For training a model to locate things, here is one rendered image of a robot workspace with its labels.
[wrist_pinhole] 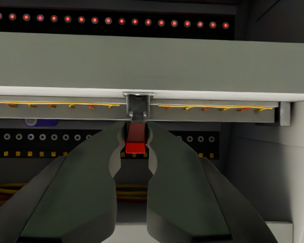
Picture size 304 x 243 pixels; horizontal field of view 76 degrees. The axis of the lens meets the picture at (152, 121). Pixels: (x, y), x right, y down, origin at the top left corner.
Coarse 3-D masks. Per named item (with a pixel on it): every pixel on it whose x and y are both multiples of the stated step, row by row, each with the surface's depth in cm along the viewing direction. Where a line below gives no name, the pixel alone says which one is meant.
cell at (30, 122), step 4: (24, 120) 26; (28, 120) 26; (32, 120) 26; (36, 120) 26; (40, 120) 26; (44, 120) 28; (48, 120) 29; (52, 120) 30; (56, 120) 31; (28, 124) 26; (32, 124) 26; (36, 124) 26; (40, 124) 27; (44, 124) 28; (48, 124) 29; (52, 124) 30; (56, 124) 32
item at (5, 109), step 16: (0, 112) 21; (16, 112) 21; (32, 112) 21; (48, 112) 21; (64, 112) 21; (80, 112) 21; (96, 112) 22; (112, 112) 22; (160, 112) 22; (176, 112) 22; (192, 112) 22; (208, 112) 22; (224, 112) 22; (240, 112) 22; (256, 112) 22; (272, 112) 23
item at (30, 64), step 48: (0, 48) 16; (48, 48) 16; (96, 48) 16; (144, 48) 16; (192, 48) 16; (240, 48) 17; (288, 48) 17; (96, 96) 21; (192, 96) 19; (240, 96) 19; (288, 96) 18; (288, 144) 23
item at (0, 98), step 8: (0, 96) 21; (8, 96) 21; (16, 96) 21; (24, 96) 21; (32, 96) 21; (40, 96) 21; (48, 96) 21; (56, 96) 21; (64, 96) 21; (152, 104) 21; (160, 104) 21; (168, 104) 21; (176, 104) 21; (184, 104) 21; (192, 104) 21; (200, 104) 22; (208, 104) 22; (216, 104) 22; (224, 104) 22; (232, 104) 22; (240, 104) 22; (248, 104) 22; (256, 104) 22; (264, 104) 22; (272, 104) 22
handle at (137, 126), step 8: (136, 112) 18; (136, 120) 16; (128, 128) 14; (136, 128) 14; (144, 128) 14; (128, 136) 12; (136, 136) 12; (144, 136) 12; (128, 144) 12; (136, 144) 12; (144, 144) 12; (128, 152) 12; (136, 152) 12; (144, 152) 12
